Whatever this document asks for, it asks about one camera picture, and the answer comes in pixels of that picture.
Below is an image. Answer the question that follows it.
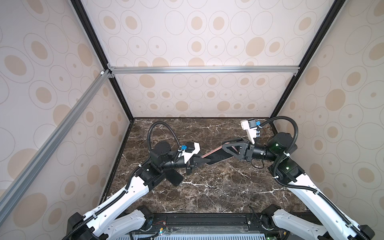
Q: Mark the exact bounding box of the right black corrugated cable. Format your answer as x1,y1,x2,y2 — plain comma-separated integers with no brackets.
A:
259,116,370,240

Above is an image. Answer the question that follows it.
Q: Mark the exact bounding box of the black frame post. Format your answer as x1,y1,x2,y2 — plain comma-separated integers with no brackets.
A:
270,0,347,118
70,0,135,122

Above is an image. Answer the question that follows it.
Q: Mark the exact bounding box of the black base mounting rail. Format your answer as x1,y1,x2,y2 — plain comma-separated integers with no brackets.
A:
77,212,338,240

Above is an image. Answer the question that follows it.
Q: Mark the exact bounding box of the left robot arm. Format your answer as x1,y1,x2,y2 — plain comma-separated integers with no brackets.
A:
64,141,211,240

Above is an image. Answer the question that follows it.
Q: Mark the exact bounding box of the black frame post left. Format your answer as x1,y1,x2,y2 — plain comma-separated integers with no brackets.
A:
70,0,135,122

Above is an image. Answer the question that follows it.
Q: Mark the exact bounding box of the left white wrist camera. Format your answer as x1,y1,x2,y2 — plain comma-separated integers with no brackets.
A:
178,142,201,164

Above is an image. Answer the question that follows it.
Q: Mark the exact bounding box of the black frame post right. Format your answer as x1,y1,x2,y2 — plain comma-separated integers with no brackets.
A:
270,0,347,118

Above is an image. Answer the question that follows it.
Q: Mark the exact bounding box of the black phone lower left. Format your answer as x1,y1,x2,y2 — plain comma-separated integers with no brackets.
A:
165,169,184,187

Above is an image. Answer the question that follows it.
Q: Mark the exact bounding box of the horizontal aluminium rail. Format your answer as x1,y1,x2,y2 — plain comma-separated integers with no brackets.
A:
111,66,300,75

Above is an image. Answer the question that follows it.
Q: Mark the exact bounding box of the diagonal aluminium rail left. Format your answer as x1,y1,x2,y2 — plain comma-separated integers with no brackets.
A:
1,70,111,225

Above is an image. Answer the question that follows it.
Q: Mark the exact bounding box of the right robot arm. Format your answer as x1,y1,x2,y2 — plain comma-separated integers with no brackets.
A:
219,133,375,240

